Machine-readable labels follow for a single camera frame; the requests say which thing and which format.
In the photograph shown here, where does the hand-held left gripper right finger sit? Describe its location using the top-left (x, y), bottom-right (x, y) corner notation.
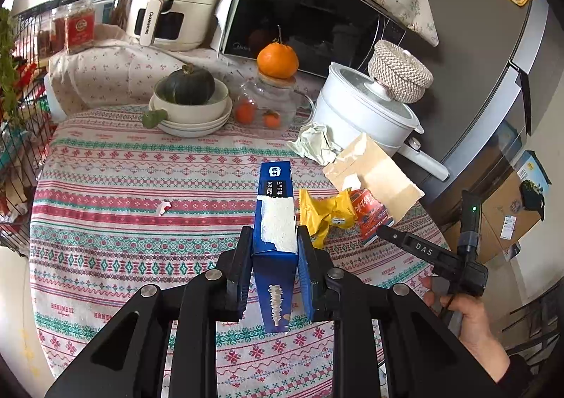
top-left (298, 224), bottom-right (501, 398)

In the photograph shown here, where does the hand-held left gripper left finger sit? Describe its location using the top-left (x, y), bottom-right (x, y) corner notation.
top-left (44, 225), bottom-right (255, 398)

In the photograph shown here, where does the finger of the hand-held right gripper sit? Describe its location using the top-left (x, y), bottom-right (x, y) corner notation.
top-left (376, 225), bottom-right (461, 279)

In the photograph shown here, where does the blue carton box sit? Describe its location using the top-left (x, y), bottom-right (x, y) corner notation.
top-left (251, 160), bottom-right (301, 334)

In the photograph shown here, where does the red snack packet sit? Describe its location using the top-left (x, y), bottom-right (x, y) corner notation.
top-left (350, 187), bottom-right (394, 245)

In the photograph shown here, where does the person's right forearm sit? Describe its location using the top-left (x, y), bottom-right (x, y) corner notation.
top-left (493, 349), bottom-right (544, 386)

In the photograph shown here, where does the person's right hand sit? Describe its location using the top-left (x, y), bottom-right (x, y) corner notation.
top-left (422, 277), bottom-right (512, 384)

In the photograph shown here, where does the yellow snack packet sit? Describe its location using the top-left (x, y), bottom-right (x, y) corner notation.
top-left (299, 187), bottom-right (357, 250)

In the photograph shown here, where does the cardboard box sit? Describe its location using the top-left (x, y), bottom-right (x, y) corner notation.
top-left (441, 169), bottom-right (545, 265)

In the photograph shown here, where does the kraft paper bag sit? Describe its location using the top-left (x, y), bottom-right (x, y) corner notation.
top-left (321, 132), bottom-right (426, 223)

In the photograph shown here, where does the blue printed box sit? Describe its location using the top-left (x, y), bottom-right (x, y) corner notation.
top-left (513, 150), bottom-right (552, 221)

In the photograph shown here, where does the striped patterned tablecloth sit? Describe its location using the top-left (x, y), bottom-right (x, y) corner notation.
top-left (29, 105), bottom-right (450, 398)

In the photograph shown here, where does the crumpled pale green paper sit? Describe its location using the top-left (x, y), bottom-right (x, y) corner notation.
top-left (286, 123), bottom-right (343, 166)

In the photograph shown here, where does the cream deep plate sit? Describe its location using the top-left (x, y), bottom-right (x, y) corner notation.
top-left (149, 96), bottom-right (233, 131)
top-left (156, 116), bottom-right (230, 138)

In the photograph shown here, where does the white cooking pot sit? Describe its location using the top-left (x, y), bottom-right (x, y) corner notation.
top-left (312, 63), bottom-right (450, 181)

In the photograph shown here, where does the cream bowl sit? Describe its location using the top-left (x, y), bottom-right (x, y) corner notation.
top-left (153, 79), bottom-right (230, 124)

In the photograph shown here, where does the white pot lid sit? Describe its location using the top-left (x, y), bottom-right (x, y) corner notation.
top-left (330, 63), bottom-right (420, 133)

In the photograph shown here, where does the glass teapot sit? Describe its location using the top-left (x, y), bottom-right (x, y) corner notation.
top-left (233, 72), bottom-right (316, 130)

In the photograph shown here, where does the green leaf-shaped object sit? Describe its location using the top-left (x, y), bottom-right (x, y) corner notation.
top-left (143, 110), bottom-right (169, 130)

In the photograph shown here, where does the grey refrigerator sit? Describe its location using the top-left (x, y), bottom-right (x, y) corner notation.
top-left (397, 0), bottom-right (551, 227)

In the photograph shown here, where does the dark green pumpkin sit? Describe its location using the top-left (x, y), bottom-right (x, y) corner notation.
top-left (166, 64), bottom-right (216, 106)

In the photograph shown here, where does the large orange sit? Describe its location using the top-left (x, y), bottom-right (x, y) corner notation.
top-left (257, 41), bottom-right (299, 79)

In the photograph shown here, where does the white dotted cloth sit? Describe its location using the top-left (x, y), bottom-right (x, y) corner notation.
top-left (46, 24), bottom-right (265, 118)

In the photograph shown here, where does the black and white microwave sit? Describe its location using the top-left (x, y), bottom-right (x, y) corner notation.
top-left (210, 0), bottom-right (406, 77)

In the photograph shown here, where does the red label jar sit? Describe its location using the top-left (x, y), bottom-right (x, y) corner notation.
top-left (65, 0), bottom-right (96, 55)

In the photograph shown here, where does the dark spice jar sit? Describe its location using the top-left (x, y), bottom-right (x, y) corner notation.
top-left (48, 6), bottom-right (69, 54)

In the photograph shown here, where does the green plant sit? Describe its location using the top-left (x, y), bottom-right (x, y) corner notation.
top-left (0, 6), bottom-right (24, 126)

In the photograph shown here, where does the woven rope basket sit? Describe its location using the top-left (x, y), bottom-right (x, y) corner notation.
top-left (368, 41), bottom-right (435, 104)

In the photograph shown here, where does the black wire rack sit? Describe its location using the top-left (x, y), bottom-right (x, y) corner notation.
top-left (0, 6), bottom-right (68, 258)

